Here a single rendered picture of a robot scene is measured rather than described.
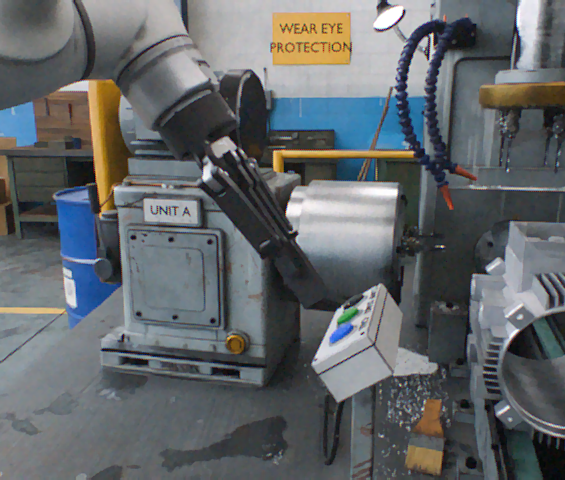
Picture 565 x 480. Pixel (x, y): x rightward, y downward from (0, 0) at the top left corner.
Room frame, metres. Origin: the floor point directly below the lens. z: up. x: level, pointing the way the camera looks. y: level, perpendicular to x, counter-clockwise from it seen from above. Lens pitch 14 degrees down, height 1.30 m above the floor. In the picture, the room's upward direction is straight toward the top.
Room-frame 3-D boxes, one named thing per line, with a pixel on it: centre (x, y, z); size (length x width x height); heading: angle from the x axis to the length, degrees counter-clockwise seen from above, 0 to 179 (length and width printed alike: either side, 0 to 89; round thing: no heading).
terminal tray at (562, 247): (0.70, -0.34, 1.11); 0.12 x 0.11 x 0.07; 167
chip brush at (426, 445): (0.78, -0.22, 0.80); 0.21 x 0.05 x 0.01; 161
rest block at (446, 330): (1.05, -0.32, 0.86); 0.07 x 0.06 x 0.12; 76
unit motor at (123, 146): (1.08, 0.21, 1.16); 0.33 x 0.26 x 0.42; 76
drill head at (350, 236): (1.05, -0.07, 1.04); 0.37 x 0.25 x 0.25; 76
